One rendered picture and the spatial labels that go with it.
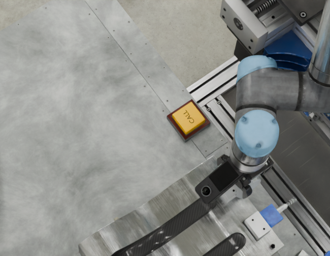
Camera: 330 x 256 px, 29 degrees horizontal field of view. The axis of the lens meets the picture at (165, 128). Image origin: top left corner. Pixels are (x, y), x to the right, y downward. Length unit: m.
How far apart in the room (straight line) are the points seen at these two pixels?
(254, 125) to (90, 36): 0.72
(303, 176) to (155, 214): 0.88
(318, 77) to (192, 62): 1.43
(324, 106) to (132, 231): 0.51
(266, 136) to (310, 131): 1.17
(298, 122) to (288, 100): 1.10
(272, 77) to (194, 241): 0.45
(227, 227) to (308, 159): 0.85
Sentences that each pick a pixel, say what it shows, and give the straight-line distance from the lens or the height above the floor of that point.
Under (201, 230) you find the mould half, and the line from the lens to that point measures 1.45.
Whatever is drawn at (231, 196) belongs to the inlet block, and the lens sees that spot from 1.44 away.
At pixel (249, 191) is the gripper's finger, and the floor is 1.01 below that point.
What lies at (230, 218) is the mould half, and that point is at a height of 0.89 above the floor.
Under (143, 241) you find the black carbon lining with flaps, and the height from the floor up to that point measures 0.90.
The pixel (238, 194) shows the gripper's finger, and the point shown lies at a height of 0.95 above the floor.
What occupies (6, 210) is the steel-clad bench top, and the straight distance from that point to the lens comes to 1.59.
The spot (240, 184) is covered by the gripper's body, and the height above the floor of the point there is 1.04.
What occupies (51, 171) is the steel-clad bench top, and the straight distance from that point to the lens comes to 1.60.
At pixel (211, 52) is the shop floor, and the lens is 2.59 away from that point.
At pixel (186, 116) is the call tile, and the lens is 1.58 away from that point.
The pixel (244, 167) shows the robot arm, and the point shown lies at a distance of 1.23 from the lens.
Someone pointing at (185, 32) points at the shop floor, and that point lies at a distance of 2.62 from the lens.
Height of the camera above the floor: 2.31
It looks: 71 degrees down
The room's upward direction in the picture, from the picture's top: straight up
